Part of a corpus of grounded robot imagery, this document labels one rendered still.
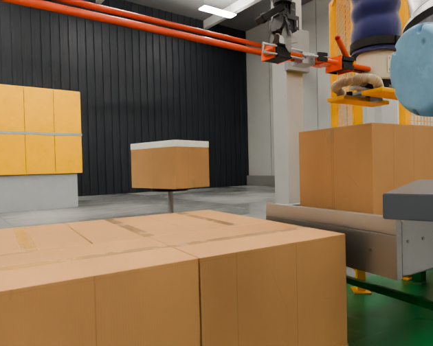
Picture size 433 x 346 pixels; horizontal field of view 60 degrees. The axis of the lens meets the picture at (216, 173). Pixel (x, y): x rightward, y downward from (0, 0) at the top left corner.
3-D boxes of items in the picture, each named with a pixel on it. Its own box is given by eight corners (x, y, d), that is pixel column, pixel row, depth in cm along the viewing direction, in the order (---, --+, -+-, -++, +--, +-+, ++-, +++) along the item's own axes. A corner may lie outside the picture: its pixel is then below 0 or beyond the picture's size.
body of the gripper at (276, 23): (300, 31, 142) (299, -1, 142) (282, 27, 138) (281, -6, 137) (286, 38, 149) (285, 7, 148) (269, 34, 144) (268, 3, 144)
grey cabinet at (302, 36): (304, 73, 279) (304, 33, 278) (310, 72, 274) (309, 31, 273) (284, 71, 268) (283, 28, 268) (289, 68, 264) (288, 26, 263)
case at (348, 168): (381, 207, 207) (380, 134, 206) (458, 214, 172) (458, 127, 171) (300, 217, 176) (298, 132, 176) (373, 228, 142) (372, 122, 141)
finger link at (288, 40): (304, 49, 138) (297, 28, 141) (291, 46, 135) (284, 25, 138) (298, 53, 141) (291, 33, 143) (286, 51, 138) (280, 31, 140)
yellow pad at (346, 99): (372, 107, 195) (372, 97, 195) (390, 104, 186) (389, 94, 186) (326, 102, 177) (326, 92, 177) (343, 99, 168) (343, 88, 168)
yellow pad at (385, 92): (407, 101, 179) (407, 90, 179) (428, 97, 170) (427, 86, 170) (361, 95, 161) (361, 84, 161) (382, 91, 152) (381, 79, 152)
